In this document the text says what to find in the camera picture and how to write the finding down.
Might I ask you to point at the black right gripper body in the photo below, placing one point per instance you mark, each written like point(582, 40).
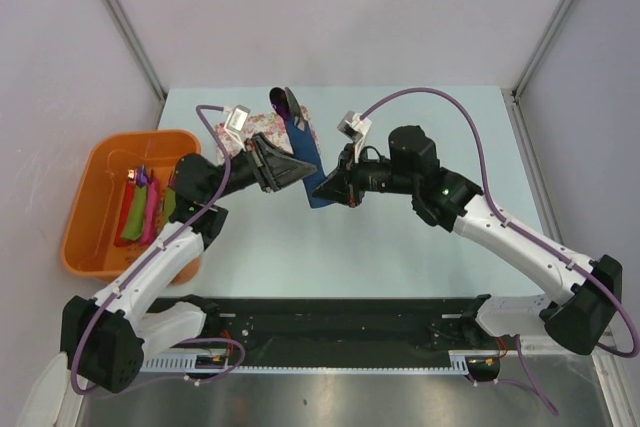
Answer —
point(364, 172)

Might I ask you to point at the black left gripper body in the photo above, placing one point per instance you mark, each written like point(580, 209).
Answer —
point(260, 164)

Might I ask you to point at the silver table knife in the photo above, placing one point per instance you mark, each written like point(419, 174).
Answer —
point(294, 111)

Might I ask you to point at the purple metal spoon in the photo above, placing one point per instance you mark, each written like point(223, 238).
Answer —
point(279, 102)

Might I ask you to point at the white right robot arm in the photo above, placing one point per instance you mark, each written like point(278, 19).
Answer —
point(579, 294)

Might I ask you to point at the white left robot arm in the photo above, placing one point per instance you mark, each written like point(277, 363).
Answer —
point(108, 337)

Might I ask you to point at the green napkin roll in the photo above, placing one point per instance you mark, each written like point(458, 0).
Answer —
point(134, 224)
point(169, 203)

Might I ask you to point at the pink napkin roll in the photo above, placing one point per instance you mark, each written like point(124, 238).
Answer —
point(152, 199)

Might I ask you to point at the red napkin roll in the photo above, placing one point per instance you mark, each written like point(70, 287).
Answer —
point(123, 215)

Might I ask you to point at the floral rectangular tray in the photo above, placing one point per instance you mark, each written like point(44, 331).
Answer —
point(272, 126)

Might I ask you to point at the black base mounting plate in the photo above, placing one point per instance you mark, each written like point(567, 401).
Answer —
point(352, 335)

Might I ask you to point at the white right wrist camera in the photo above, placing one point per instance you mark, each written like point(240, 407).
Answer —
point(356, 128)

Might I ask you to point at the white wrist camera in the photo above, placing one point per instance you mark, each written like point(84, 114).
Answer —
point(235, 122)
point(356, 128)

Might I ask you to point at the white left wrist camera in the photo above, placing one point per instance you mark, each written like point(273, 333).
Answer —
point(235, 122)

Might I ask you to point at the white slotted cable duct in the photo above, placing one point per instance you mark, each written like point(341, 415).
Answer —
point(170, 362)

